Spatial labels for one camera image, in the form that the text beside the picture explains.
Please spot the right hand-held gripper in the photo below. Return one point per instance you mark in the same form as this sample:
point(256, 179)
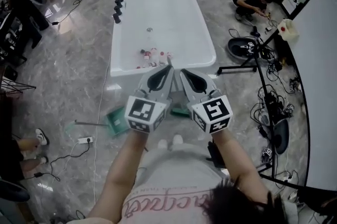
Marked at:
point(196, 94)

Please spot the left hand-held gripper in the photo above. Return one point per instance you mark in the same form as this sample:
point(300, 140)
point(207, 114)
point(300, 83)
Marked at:
point(158, 91)

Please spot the person's left forearm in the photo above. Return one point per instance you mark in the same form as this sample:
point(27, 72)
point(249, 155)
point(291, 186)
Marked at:
point(123, 165)

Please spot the person's right forearm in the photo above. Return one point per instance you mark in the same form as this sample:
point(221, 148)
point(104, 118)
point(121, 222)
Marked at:
point(237, 165)

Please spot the grey marble floor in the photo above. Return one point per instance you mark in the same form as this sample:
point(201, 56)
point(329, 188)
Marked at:
point(65, 73)

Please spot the cluster of small bottles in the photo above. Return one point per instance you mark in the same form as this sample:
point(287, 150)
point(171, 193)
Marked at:
point(154, 56)

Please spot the black wheeled stand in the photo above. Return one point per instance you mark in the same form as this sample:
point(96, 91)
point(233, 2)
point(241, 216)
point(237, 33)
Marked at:
point(237, 68)

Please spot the person's white right shoe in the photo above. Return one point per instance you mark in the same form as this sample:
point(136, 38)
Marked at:
point(177, 139)

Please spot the person's white shoe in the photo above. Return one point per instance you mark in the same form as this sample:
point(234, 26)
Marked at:
point(177, 139)
point(162, 143)

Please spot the person's white left shoe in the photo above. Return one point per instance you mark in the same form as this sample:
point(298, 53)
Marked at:
point(162, 143)

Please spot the black round basin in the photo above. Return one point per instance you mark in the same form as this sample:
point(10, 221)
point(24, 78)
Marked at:
point(235, 48)

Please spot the metal bathtub drain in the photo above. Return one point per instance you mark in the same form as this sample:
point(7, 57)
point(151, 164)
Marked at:
point(149, 29)

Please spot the white bathtub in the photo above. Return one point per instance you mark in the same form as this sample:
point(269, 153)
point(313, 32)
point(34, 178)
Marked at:
point(163, 7)

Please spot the person's pale printed shirt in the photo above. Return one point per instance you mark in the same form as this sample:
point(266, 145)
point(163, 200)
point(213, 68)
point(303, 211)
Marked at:
point(179, 178)

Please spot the white power strip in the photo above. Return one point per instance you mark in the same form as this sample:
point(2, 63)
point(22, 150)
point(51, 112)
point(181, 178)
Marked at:
point(85, 140)

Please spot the black oval seat shell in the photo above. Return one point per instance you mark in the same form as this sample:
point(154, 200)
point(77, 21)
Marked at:
point(281, 136)

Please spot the white box with red button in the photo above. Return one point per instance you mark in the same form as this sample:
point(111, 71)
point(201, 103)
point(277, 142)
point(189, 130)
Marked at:
point(289, 31)

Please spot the black equipment desk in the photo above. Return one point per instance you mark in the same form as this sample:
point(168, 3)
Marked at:
point(21, 23)

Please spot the blue chair seat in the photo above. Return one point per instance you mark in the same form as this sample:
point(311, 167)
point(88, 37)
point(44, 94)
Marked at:
point(13, 191)

